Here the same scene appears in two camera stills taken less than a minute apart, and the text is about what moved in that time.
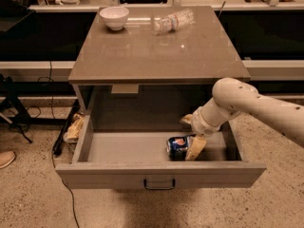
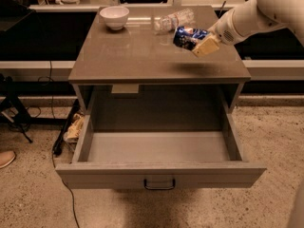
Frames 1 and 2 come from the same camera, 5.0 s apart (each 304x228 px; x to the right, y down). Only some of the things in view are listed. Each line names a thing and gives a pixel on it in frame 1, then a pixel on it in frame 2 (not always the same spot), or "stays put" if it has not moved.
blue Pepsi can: (177, 147) → (187, 37)
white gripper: (200, 124) → (223, 29)
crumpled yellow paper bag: (74, 130) stays put
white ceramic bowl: (114, 16) stays put
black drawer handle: (159, 188) stays put
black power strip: (60, 140) stays put
